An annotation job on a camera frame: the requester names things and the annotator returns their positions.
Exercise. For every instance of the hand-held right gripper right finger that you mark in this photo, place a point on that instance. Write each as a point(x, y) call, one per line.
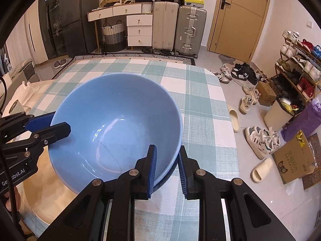
point(182, 173)

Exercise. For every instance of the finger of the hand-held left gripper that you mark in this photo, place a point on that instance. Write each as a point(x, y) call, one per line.
point(55, 131)
point(40, 123)

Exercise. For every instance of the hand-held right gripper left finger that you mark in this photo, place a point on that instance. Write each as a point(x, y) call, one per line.
point(151, 173)

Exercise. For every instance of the blue bowl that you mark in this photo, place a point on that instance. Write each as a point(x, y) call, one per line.
point(115, 130)
point(170, 168)

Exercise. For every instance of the cream plate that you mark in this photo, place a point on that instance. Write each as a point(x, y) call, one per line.
point(42, 193)
point(52, 180)

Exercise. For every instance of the white crumpled plastic bag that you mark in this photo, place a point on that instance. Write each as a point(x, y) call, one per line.
point(30, 93)

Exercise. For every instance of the grey padded furniture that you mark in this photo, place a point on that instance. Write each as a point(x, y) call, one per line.
point(25, 71)

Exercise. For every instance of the teal checked tablecloth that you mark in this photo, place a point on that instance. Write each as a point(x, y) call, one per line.
point(200, 120)

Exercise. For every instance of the grey slippers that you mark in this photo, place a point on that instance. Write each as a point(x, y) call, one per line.
point(60, 63)

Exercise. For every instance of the cream slipper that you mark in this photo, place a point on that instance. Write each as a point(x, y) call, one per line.
point(262, 170)
point(234, 120)

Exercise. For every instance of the white and green sneaker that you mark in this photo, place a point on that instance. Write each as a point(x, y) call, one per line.
point(272, 138)
point(255, 143)

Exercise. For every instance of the white wardrobe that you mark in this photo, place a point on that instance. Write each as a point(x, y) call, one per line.
point(36, 37)

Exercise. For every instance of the dark glass cabinet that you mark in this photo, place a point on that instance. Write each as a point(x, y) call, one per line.
point(52, 25)

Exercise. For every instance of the pair of beige sneakers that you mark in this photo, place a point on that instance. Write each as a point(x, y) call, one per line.
point(249, 99)

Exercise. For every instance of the pair of white sneakers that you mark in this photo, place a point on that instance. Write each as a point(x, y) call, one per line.
point(223, 74)

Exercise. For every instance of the white trash bin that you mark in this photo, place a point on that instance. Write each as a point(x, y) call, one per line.
point(277, 115)

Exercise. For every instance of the woven laundry basket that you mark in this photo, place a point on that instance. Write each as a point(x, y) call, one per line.
point(114, 37)

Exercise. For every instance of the printed cardboard box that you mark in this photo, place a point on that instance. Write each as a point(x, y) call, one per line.
point(293, 160)

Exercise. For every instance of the grey refrigerator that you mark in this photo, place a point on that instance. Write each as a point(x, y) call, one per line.
point(80, 17)

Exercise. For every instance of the black and white rug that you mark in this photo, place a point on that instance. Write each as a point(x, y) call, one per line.
point(175, 59)

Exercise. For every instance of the small brown cardboard box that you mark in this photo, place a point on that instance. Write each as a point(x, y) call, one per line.
point(265, 94)

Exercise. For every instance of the pair of black sneakers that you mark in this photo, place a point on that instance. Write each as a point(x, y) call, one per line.
point(244, 74)

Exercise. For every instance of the grey floor rag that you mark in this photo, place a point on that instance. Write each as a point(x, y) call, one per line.
point(227, 59)

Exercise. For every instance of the brown patterned doormat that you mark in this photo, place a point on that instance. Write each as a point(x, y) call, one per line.
point(312, 175)

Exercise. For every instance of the white vanity desk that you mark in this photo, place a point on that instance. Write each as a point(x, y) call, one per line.
point(139, 30)

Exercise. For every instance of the purple bag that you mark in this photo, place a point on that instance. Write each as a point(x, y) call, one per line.
point(308, 120)

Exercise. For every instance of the small open cardboard box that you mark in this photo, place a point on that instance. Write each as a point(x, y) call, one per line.
point(110, 2)

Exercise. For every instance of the silver suitcase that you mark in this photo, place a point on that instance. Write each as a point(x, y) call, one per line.
point(189, 32)

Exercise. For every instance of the cream suitcase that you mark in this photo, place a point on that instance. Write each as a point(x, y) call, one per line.
point(165, 27)

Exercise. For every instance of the shoe rack with shoes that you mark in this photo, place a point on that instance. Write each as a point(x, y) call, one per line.
point(301, 65)

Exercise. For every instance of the tan wooden door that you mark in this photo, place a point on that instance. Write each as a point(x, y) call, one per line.
point(240, 17)

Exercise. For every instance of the yellow and black box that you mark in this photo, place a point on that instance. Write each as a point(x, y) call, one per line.
point(193, 2)

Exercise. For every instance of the white light switch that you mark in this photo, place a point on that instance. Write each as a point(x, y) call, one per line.
point(310, 24)

